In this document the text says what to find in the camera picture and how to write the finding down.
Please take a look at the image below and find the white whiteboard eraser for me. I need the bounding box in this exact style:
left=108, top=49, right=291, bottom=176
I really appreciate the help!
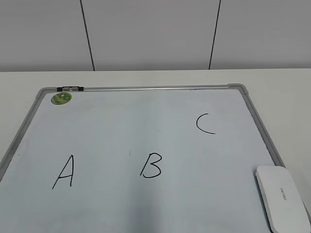
left=256, top=166, right=311, bottom=233

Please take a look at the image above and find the white framed whiteboard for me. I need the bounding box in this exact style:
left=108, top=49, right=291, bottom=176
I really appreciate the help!
left=0, top=84, right=285, bottom=233

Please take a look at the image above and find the black silver hanging clip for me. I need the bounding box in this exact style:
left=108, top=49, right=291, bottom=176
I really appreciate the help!
left=56, top=86, right=84, bottom=92

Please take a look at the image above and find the round green magnet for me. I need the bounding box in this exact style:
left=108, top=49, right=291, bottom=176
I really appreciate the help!
left=51, top=92, right=72, bottom=105

